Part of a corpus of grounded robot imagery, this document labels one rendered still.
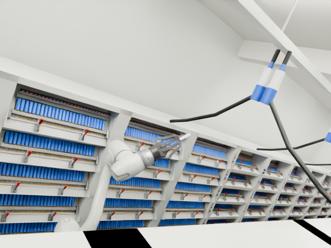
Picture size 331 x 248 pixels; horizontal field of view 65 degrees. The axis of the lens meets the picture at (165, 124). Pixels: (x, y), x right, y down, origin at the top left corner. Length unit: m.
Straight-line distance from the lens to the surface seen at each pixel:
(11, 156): 1.65
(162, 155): 1.32
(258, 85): 1.63
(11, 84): 1.50
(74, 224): 1.64
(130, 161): 1.25
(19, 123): 1.58
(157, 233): 0.45
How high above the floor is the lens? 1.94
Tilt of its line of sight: 7 degrees down
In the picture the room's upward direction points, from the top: 23 degrees clockwise
